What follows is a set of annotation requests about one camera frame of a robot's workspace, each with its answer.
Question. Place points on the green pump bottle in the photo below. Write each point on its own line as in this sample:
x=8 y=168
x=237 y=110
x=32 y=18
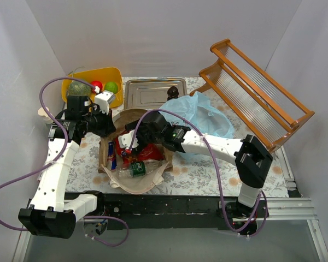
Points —
x=45 y=117

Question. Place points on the red apple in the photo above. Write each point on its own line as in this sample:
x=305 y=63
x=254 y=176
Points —
x=98 y=87

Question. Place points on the brown burlap tote bag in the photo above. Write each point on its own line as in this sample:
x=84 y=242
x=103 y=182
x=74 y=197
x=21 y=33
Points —
x=138 y=185

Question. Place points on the blue drink can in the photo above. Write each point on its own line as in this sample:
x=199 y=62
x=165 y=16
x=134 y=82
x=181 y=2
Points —
x=111 y=157

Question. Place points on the orange wooden rack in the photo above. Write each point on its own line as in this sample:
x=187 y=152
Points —
x=270 y=111

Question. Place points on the yellow plastic basket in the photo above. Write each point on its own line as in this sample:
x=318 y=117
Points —
x=103 y=75

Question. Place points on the green lime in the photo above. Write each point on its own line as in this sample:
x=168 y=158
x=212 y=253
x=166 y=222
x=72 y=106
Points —
x=111 y=86

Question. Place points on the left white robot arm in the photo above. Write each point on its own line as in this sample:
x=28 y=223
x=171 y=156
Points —
x=47 y=213

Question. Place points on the green melon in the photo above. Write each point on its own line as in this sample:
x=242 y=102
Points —
x=77 y=88

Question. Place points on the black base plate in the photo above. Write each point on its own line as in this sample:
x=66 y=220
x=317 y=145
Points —
x=167 y=221

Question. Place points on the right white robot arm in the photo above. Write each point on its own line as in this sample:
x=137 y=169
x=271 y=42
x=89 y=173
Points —
x=248 y=155

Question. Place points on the floral table mat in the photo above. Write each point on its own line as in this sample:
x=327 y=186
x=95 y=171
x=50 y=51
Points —
x=189 y=175

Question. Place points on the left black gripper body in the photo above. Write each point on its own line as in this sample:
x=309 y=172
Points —
x=105 y=123

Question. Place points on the red snack packet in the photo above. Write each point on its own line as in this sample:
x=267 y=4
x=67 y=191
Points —
x=140 y=153

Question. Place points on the silver metal tray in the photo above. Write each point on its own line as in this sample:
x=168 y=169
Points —
x=151 y=93

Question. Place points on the aluminium frame rail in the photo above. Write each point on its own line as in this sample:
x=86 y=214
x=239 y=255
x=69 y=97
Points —
x=289 y=208

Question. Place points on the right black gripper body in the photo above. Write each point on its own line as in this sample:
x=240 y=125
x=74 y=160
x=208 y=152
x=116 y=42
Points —
x=138 y=131

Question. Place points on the light blue plastic bag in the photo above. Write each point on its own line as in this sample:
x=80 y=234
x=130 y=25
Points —
x=198 y=110

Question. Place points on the clear plastic water bottle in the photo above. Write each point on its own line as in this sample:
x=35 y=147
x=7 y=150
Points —
x=138 y=168

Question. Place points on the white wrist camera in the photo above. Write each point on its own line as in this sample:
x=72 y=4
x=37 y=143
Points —
x=128 y=141
x=103 y=100

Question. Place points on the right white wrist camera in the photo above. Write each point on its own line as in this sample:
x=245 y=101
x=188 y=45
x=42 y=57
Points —
x=128 y=141

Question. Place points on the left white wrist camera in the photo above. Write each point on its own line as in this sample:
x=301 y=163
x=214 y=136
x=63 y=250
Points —
x=103 y=100

